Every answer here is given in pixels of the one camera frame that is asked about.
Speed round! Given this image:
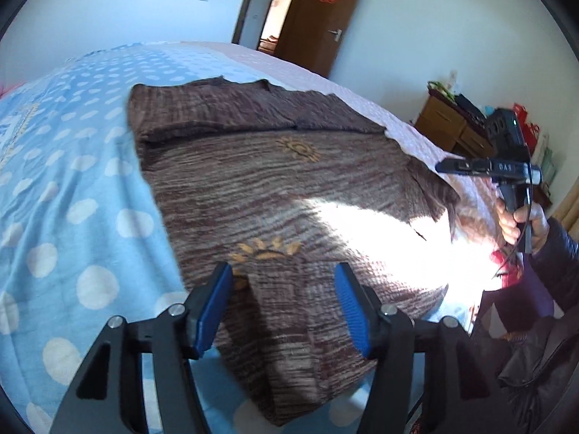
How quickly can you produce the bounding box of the brown knit sun-pattern sweater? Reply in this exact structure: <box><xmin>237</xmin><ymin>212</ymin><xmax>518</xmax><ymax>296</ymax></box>
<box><xmin>128</xmin><ymin>77</ymin><xmax>459</xmax><ymax>426</ymax></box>

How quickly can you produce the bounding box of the dark jacket sleeve forearm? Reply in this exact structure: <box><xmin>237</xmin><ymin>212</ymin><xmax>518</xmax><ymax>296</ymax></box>
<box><xmin>471</xmin><ymin>217</ymin><xmax>578</xmax><ymax>433</ymax></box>

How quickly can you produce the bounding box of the person's right hand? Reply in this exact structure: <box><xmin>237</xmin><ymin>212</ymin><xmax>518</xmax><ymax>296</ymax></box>
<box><xmin>496</xmin><ymin>198</ymin><xmax>550</xmax><ymax>254</ymax></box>

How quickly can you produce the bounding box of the red patterned bag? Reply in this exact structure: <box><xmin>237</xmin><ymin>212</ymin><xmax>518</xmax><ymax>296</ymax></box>
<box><xmin>513</xmin><ymin>103</ymin><xmax>541</xmax><ymax>154</ymax></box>

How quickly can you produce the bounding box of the brown wooden dresser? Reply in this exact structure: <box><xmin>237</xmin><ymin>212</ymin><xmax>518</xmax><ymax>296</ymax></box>
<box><xmin>415</xmin><ymin>95</ymin><xmax>495</xmax><ymax>158</ymax></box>

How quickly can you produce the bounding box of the blue pink polka-dot bedsheet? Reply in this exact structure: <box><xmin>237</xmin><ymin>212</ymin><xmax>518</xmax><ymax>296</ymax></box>
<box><xmin>0</xmin><ymin>41</ymin><xmax>512</xmax><ymax>434</ymax></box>

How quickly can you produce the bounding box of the brown wooden door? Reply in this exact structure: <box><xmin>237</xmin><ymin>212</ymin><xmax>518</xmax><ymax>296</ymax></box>
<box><xmin>274</xmin><ymin>0</ymin><xmax>358</xmax><ymax>77</ymax></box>

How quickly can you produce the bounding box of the black camera module on gripper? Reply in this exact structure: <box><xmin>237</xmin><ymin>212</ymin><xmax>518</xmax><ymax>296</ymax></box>
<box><xmin>485</xmin><ymin>108</ymin><xmax>531</xmax><ymax>162</ymax></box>

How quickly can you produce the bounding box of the silver door handle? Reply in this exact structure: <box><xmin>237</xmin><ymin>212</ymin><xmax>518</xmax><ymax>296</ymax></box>
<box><xmin>330</xmin><ymin>29</ymin><xmax>342</xmax><ymax>42</ymax></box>

